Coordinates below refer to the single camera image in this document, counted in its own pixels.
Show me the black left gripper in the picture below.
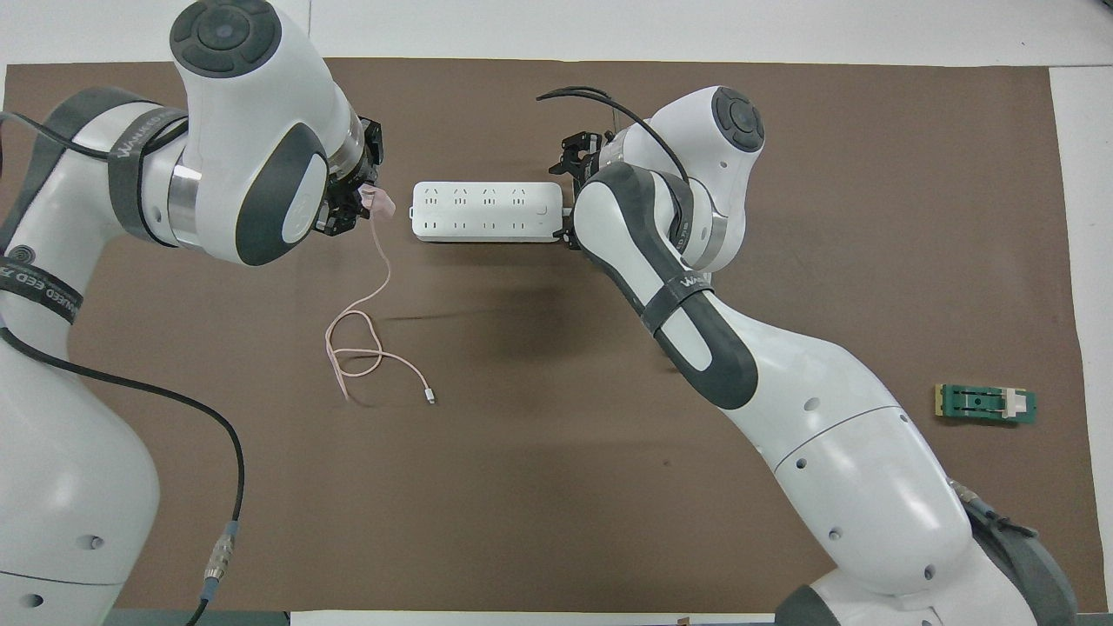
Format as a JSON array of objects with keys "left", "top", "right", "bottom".
[{"left": 315, "top": 117, "right": 383, "bottom": 237}]

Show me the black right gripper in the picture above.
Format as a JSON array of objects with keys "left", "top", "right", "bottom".
[{"left": 548, "top": 130, "right": 614, "bottom": 251}]

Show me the white power strip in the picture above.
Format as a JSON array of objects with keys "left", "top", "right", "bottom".
[{"left": 411, "top": 180, "right": 566, "bottom": 244}]

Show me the pink charging cable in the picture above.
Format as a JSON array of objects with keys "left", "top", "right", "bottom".
[{"left": 324, "top": 213, "right": 437, "bottom": 406}]

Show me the brown table mat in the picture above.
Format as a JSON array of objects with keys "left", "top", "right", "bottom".
[{"left": 0, "top": 57, "right": 1110, "bottom": 614}]

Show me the green circuit board module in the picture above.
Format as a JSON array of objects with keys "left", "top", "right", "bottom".
[{"left": 935, "top": 383, "right": 1037, "bottom": 427}]

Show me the black velcro cable strap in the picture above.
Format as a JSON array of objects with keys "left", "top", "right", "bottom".
[
  {"left": 642, "top": 271, "right": 716, "bottom": 337},
  {"left": 106, "top": 104, "right": 190, "bottom": 243},
  {"left": 665, "top": 174, "right": 698, "bottom": 260},
  {"left": 0, "top": 248, "right": 85, "bottom": 324}
]

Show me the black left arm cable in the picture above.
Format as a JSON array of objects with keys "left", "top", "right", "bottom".
[{"left": 0, "top": 111, "right": 246, "bottom": 626}]

